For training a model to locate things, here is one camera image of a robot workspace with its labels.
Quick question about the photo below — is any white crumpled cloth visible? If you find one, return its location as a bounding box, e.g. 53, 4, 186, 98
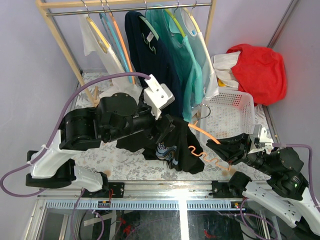
211, 51, 241, 90

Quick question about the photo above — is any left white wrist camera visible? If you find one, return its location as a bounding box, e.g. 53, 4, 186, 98
143, 74, 175, 120

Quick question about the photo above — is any black t shirt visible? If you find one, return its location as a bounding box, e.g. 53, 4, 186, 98
116, 116, 205, 175

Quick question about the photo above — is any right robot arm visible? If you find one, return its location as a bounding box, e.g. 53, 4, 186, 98
206, 133, 320, 240

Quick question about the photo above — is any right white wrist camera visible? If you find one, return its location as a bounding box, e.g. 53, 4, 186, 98
248, 124, 274, 155

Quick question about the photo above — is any teal hanging t shirt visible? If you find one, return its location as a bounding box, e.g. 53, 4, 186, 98
146, 9, 204, 122

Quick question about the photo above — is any white plastic laundry basket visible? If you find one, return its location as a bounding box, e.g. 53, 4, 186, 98
199, 87, 256, 139

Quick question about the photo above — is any blue hanger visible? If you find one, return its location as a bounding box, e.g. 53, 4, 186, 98
99, 0, 133, 72

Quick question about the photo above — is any white hanging t shirt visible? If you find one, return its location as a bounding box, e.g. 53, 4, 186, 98
76, 9, 146, 101

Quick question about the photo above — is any red cloth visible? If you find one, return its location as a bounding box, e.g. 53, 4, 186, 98
226, 43, 288, 106

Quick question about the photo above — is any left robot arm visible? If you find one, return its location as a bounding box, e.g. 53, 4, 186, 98
25, 92, 175, 198

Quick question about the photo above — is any wooden clothes rack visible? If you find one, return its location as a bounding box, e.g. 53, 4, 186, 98
35, 0, 218, 118

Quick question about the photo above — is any mint green hanger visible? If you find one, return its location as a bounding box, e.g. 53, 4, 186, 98
139, 0, 159, 41

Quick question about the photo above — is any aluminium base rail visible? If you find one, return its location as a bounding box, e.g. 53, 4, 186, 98
35, 180, 242, 211

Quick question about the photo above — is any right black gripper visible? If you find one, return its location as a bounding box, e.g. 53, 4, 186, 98
205, 131, 277, 175

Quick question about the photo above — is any pale yellow hanger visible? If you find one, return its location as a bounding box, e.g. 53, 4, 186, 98
78, 10, 110, 56

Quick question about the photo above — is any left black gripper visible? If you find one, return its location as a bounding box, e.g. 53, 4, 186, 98
107, 87, 176, 141

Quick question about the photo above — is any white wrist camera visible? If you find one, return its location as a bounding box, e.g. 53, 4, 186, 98
143, 74, 175, 120
248, 124, 274, 155

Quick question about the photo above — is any navy hanging t shirt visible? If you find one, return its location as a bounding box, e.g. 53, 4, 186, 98
124, 11, 183, 117

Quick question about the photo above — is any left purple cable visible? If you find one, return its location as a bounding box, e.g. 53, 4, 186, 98
0, 72, 152, 198

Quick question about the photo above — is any orange hanger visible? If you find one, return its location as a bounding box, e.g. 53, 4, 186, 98
105, 0, 133, 73
187, 103, 235, 176

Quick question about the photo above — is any pale blue hanging t shirt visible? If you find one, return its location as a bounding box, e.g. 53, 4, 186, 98
175, 7, 219, 101

